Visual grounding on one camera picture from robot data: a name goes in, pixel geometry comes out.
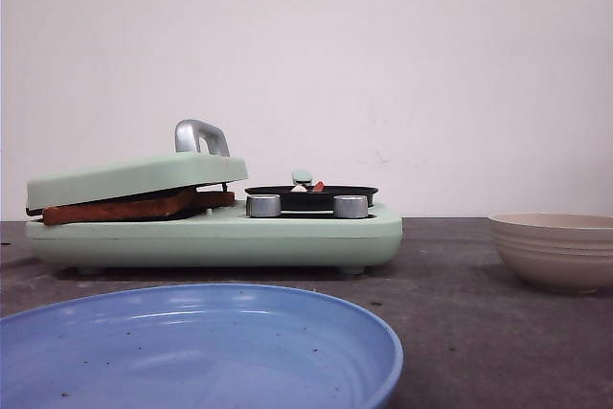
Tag left silver control knob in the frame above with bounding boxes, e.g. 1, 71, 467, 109
246, 193, 282, 218

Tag orange shrimp pieces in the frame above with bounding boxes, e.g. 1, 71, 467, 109
291, 181, 325, 193

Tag small black frying pan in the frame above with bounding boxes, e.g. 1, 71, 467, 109
244, 183, 378, 212

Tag white bread slice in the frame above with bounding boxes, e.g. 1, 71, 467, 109
41, 187, 197, 226
191, 191, 236, 210

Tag silver control knob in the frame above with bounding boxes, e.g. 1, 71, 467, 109
246, 193, 282, 218
333, 194, 369, 219

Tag blue plastic plate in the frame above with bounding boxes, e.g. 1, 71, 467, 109
1, 284, 403, 408

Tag beige ribbed bowl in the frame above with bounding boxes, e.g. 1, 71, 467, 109
488, 213, 612, 294

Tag right silver control knob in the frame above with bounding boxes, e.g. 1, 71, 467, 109
333, 194, 369, 219

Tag mint green breakfast maker base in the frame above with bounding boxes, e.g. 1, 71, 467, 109
25, 200, 402, 273

